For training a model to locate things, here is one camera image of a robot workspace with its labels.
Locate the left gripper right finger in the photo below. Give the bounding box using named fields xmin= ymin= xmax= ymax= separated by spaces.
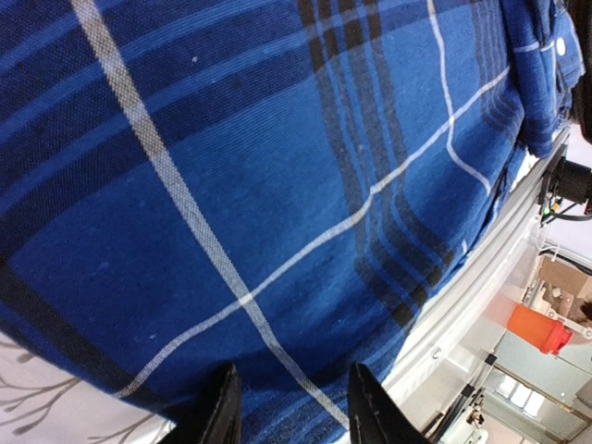
xmin=347 ymin=363 xmax=428 ymax=444

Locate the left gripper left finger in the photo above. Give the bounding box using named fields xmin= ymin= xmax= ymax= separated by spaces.
xmin=160 ymin=363 xmax=241 ymax=444

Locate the blue plaid long sleeve shirt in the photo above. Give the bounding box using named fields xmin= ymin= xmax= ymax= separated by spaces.
xmin=1 ymin=1 xmax=583 ymax=443

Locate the floral tablecloth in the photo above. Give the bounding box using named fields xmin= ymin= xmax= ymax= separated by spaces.
xmin=1 ymin=334 xmax=174 ymax=443

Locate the orange container with red lid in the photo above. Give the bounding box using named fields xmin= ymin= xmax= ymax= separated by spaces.
xmin=507 ymin=304 xmax=574 ymax=355

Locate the aluminium front rail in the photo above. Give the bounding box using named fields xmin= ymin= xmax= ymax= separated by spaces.
xmin=383 ymin=129 xmax=570 ymax=443

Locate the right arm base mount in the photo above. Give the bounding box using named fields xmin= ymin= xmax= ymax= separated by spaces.
xmin=538 ymin=156 xmax=591 ymax=226

